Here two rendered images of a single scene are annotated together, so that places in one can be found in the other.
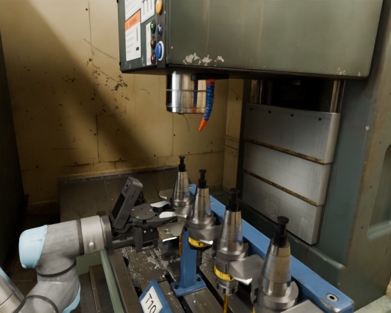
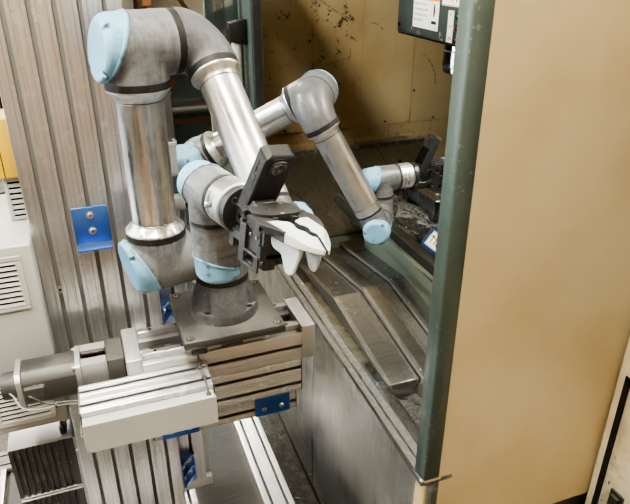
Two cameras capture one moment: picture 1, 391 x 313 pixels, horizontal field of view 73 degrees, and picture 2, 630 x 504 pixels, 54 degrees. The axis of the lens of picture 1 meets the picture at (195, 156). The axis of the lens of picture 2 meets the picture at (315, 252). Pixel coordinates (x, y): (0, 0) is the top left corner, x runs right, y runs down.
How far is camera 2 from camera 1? 1.31 m
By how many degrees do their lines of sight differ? 13
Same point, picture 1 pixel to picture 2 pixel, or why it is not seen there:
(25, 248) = (371, 177)
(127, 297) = (409, 242)
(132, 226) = (431, 171)
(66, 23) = not seen: outside the picture
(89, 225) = (405, 166)
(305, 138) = not seen: hidden behind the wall
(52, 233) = (384, 170)
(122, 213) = (426, 160)
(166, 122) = (404, 71)
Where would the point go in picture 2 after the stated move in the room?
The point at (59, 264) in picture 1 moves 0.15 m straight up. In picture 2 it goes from (388, 191) to (391, 141)
